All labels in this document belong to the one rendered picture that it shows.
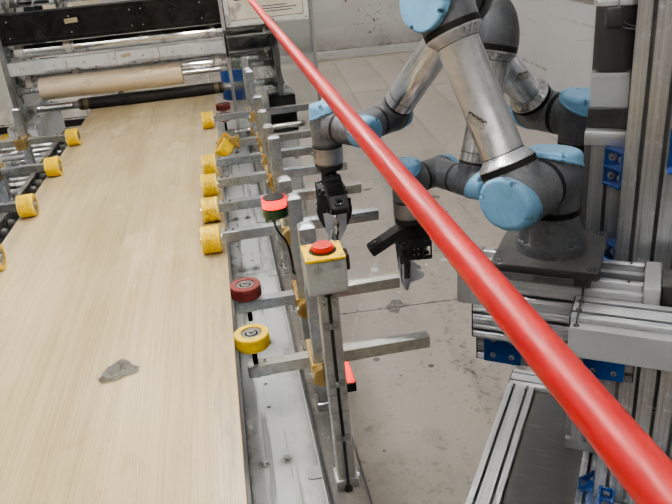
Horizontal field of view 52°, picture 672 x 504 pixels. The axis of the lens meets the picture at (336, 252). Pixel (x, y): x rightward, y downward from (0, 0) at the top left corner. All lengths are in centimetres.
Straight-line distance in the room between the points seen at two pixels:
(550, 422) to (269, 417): 101
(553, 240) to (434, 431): 131
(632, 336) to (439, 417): 139
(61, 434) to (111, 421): 9
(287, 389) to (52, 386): 62
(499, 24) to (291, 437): 108
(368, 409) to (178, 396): 145
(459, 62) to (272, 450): 97
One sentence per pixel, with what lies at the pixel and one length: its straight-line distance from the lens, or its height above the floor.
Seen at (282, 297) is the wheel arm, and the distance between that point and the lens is 183.
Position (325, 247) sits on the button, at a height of 123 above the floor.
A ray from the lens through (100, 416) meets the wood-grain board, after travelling 146.
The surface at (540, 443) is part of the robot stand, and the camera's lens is 234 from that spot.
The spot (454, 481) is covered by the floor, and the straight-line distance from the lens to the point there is 250.
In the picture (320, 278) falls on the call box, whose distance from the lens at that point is 118.
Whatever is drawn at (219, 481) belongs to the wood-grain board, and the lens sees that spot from 124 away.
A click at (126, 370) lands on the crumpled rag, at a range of 156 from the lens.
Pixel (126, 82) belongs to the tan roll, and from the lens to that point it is 423.
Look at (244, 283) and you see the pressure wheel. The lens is 181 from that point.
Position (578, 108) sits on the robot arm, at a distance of 196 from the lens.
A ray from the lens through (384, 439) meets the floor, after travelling 266.
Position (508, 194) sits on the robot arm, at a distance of 137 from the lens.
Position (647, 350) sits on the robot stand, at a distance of 150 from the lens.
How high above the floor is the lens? 172
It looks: 25 degrees down
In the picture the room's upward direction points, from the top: 5 degrees counter-clockwise
